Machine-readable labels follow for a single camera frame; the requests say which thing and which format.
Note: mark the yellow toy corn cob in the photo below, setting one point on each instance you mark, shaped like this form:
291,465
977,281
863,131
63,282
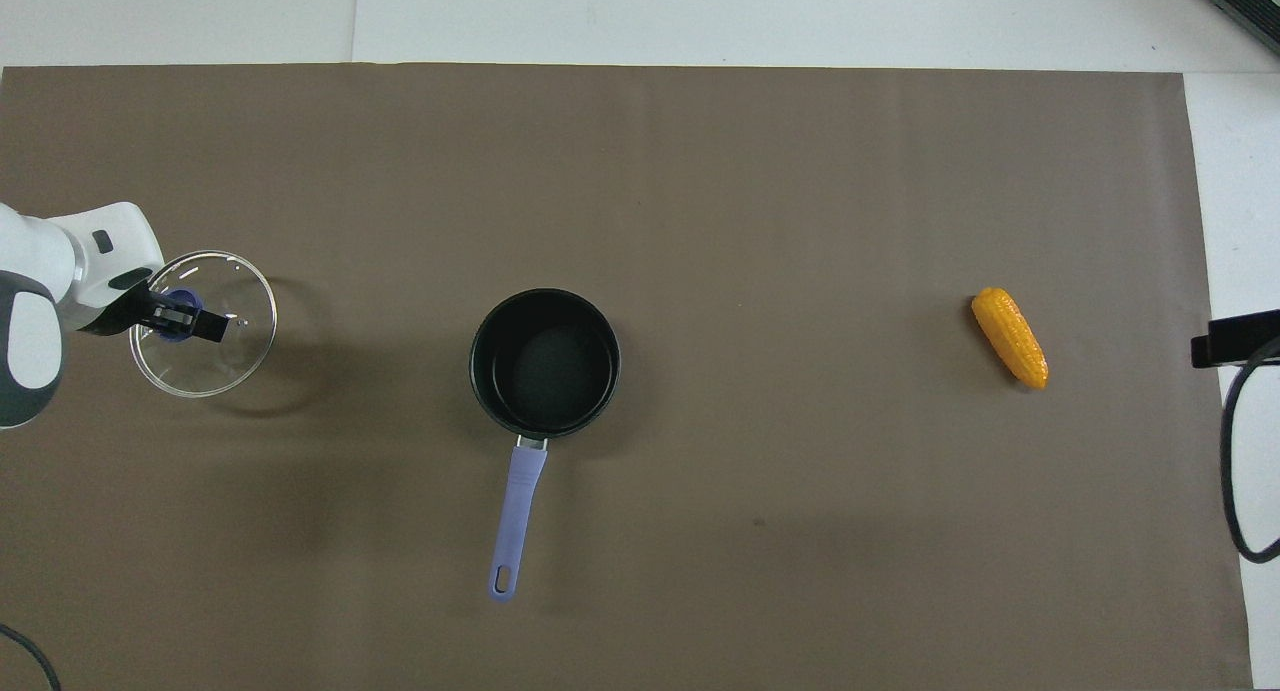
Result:
1010,336

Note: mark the brown table mat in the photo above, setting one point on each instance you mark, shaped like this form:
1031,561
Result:
800,521

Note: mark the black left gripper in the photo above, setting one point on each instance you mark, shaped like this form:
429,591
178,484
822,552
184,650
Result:
125,309

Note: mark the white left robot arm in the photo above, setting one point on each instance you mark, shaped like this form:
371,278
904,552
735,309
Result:
40,261

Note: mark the glass lid with blue knob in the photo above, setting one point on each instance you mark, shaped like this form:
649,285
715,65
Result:
232,361

